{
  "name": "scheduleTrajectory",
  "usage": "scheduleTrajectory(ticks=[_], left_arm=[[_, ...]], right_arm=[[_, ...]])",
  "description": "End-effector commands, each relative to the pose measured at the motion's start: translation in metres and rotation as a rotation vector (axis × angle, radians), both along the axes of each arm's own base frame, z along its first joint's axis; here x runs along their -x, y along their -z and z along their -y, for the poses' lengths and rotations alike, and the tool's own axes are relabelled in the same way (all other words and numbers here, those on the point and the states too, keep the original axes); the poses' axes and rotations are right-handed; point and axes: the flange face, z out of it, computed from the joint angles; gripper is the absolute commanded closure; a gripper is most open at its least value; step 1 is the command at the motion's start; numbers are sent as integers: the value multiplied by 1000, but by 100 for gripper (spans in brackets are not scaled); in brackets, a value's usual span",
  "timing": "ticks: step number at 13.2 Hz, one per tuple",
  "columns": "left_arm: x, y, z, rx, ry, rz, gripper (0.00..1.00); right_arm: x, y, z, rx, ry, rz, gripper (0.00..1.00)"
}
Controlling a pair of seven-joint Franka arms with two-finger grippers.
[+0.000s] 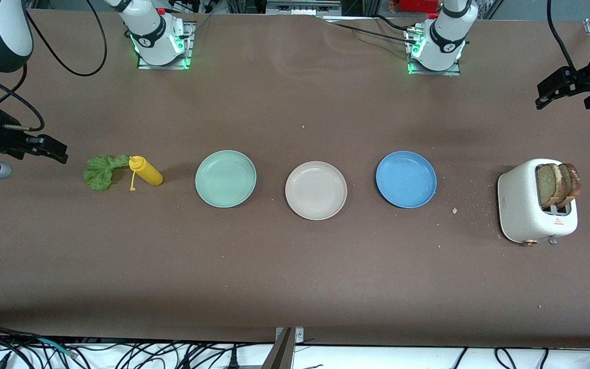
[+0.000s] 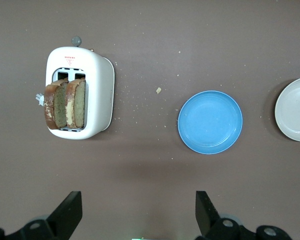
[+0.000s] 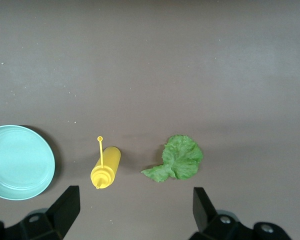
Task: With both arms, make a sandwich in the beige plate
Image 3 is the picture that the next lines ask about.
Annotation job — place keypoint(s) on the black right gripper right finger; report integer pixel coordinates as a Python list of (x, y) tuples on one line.
[(205, 215)]

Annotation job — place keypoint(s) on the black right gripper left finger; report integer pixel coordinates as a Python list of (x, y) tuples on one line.
[(65, 212)]

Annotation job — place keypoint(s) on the green lettuce leaf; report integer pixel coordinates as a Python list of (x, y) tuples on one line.
[(182, 160)]

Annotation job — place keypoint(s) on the yellow squeeze bottle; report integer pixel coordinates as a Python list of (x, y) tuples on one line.
[(110, 162)]

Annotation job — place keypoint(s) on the mint green plate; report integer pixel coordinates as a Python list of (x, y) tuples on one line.
[(20, 162)]

